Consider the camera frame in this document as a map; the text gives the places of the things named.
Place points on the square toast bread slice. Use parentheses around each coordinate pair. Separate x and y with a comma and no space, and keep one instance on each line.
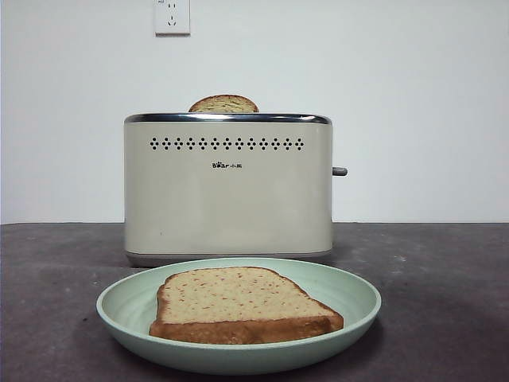
(238,302)

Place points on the pale green round plate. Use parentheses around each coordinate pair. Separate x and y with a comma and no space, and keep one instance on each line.
(127,310)

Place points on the cream toaster with chrome top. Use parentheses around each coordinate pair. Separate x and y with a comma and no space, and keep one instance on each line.
(222,203)

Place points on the round-topped bread slice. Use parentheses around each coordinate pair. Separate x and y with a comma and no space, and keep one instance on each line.
(222,104)

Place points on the white wall socket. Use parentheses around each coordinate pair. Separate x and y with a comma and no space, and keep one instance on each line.
(172,22)

